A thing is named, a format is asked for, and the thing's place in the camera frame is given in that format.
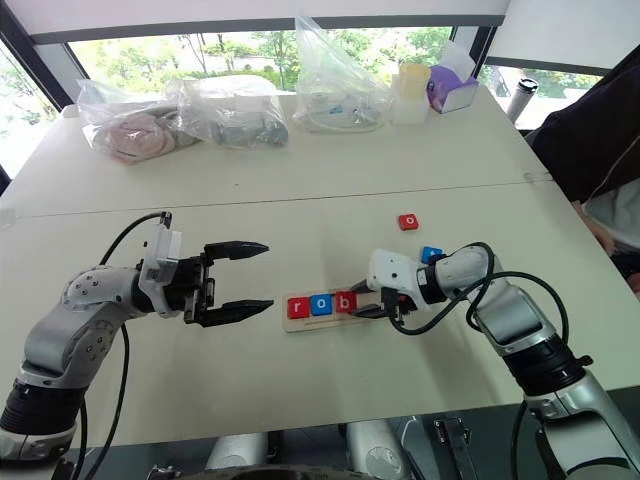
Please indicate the person in dark jacket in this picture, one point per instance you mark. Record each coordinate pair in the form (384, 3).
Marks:
(590, 150)

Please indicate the white and black bottle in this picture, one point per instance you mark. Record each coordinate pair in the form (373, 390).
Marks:
(521, 100)

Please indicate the plastic bag with pink cloth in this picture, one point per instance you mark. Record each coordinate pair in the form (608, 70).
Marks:
(135, 135)

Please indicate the blue letter o block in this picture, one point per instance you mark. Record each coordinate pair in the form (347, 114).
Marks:
(320, 306)

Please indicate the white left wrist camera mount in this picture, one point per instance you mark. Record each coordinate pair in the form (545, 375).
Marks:
(162, 260)

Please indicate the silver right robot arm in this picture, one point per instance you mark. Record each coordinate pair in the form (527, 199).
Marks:
(520, 320)

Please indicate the pale yellow plastic cup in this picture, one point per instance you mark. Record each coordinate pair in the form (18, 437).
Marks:
(415, 80)

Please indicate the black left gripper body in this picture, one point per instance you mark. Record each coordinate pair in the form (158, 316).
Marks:
(192, 290)

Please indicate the tall clear plastic bag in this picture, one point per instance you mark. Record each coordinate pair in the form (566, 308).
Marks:
(335, 90)

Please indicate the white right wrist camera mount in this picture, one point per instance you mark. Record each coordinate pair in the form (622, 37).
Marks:
(395, 272)

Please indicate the red letter b block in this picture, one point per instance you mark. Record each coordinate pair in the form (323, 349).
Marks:
(346, 303)

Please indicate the plastic bag with grey items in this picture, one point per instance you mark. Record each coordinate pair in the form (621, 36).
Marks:
(240, 120)

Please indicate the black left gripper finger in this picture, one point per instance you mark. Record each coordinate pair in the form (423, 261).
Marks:
(240, 250)
(240, 309)

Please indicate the red letter o block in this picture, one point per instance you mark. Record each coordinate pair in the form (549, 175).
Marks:
(409, 222)

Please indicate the person bare hand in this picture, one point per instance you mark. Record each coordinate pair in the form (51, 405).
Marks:
(597, 230)

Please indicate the black metal bracket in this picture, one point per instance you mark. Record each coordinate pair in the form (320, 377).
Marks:
(452, 440)

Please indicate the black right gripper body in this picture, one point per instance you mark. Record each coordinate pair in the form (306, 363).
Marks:
(397, 302)

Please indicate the silver robot leg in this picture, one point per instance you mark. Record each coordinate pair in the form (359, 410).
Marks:
(237, 450)
(375, 447)

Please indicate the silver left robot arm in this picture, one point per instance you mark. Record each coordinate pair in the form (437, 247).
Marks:
(65, 325)

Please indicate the clear plastic container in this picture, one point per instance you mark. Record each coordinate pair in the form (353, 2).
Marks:
(407, 110)

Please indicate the red letter r block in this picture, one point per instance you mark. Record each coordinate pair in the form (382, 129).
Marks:
(298, 308)

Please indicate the wooden letter tray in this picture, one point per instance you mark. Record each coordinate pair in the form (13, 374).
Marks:
(325, 322)

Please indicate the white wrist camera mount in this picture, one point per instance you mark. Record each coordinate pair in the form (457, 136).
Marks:
(395, 272)
(162, 260)

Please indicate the purple tissue box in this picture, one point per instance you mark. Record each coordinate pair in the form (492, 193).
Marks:
(450, 90)

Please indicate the blue letter t block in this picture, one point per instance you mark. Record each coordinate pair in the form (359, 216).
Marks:
(430, 254)

